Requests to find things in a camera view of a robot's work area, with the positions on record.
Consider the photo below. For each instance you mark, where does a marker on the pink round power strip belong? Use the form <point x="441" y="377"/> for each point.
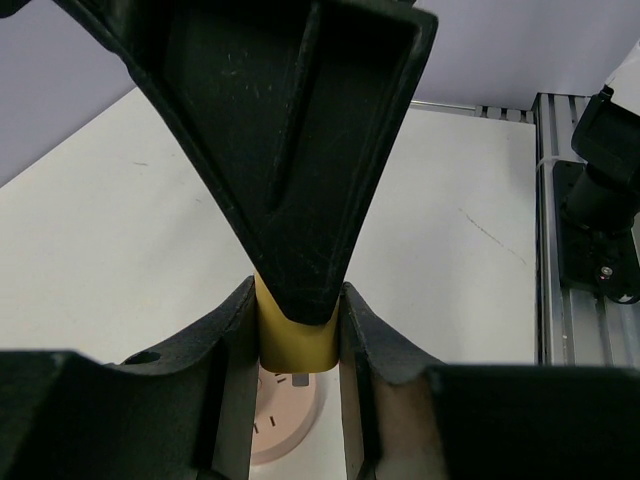
<point x="292" y="413"/>

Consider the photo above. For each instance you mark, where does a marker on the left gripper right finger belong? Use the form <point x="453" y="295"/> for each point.
<point x="407" y="415"/>

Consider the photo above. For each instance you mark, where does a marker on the orange plug adapter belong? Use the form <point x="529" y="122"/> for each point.
<point x="288" y="347"/>

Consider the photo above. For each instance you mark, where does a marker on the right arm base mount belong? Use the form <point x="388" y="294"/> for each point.
<point x="596" y="247"/>

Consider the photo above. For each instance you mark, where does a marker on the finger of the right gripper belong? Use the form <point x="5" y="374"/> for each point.
<point x="288" y="111"/>

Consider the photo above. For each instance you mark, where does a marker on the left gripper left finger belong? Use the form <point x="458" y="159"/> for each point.
<point x="181" y="409"/>

